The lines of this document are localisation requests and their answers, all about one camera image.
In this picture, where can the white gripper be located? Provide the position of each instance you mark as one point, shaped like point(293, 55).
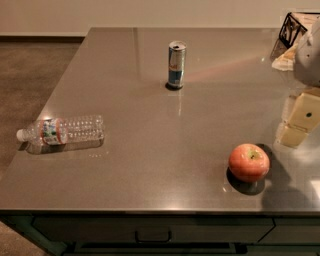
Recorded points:
point(308, 61)

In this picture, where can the clear plastic water bottle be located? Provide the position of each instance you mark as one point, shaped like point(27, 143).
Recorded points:
point(62, 131)

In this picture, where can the red apple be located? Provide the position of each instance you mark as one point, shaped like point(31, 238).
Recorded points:
point(248, 163)

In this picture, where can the blue silver energy drink can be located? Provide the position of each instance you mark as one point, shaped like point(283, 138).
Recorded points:
point(176, 63)

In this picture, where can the grey cabinet drawer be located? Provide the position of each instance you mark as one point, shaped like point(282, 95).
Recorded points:
point(147, 229)

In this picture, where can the black wire basket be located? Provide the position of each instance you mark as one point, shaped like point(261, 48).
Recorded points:
point(295, 25)

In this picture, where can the black drawer handle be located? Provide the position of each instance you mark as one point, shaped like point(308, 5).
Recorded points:
point(153, 236)

